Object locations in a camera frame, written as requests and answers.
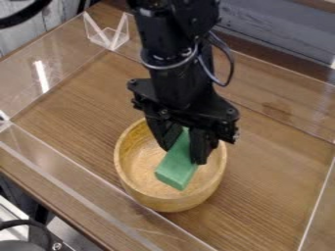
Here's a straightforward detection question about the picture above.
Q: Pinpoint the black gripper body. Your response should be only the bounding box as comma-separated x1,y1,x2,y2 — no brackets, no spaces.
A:
127,55,239,143

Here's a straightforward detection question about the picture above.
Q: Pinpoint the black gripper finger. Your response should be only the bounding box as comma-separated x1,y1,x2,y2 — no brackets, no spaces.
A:
188,127,219,165
146,117,182,151

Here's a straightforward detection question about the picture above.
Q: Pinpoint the green rectangular block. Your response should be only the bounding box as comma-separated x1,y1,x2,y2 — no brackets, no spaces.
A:
155,127,198,191

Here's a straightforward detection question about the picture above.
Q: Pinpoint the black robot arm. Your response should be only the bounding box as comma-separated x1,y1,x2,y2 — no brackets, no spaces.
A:
127,0,239,165

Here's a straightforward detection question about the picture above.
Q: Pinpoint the brown wooden bowl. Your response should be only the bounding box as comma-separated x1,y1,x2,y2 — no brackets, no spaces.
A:
113,119,228,213

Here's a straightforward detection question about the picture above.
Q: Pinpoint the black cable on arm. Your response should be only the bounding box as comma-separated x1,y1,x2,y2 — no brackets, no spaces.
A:
195,30,236,88

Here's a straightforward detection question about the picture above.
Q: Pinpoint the clear acrylic corner bracket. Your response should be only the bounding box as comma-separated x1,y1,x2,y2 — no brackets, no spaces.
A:
83,12,129,51

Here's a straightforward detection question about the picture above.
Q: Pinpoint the black metal frame piece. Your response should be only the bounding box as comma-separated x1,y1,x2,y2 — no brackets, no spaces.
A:
28,213,67,251

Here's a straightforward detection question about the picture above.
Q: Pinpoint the black cable lower left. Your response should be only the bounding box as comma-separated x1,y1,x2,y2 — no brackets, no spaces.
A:
0,219,55,251

